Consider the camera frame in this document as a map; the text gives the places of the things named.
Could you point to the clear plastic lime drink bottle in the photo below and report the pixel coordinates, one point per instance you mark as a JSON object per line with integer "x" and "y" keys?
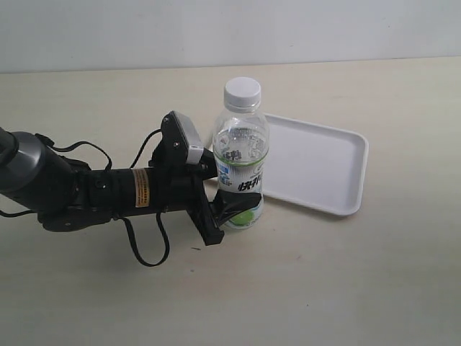
{"x": 240, "y": 143}

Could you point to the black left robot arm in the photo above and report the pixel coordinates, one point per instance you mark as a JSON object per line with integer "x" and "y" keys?
{"x": 67, "y": 195}

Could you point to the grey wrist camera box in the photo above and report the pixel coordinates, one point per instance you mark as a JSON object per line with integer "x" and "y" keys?
{"x": 186, "y": 138}

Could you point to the white bottle cap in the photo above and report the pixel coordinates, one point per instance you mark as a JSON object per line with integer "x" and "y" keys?
{"x": 242, "y": 92}

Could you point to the white rectangular plastic tray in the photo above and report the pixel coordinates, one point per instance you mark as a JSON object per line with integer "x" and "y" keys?
{"x": 315, "y": 166}

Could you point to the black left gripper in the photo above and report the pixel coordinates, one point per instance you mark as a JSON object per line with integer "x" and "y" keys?
{"x": 180, "y": 187}

